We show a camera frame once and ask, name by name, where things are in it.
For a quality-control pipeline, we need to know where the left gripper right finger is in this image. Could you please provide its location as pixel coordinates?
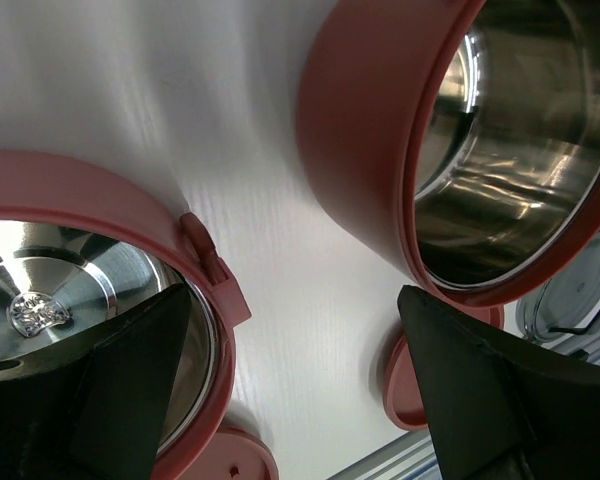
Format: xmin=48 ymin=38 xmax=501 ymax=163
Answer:
xmin=397 ymin=286 xmax=600 ymax=479

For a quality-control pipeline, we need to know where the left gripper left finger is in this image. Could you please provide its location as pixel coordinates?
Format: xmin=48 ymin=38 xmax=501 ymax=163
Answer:
xmin=0 ymin=284 xmax=190 ymax=479

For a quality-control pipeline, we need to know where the dark red lid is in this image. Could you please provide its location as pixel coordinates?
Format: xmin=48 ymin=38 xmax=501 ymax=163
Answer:
xmin=383 ymin=289 xmax=504 ymax=431
xmin=180 ymin=427 xmax=279 ymax=480

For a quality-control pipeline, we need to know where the pink steel bowl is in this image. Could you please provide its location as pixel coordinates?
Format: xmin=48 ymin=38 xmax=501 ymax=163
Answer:
xmin=0 ymin=150 xmax=251 ymax=479

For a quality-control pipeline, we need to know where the dark red steel bowl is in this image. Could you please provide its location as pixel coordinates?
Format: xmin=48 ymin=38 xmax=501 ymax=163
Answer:
xmin=296 ymin=1 xmax=600 ymax=307

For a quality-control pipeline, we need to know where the grey transparent lid with handle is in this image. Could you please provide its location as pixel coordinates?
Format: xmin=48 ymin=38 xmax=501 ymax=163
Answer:
xmin=514 ymin=230 xmax=600 ymax=346

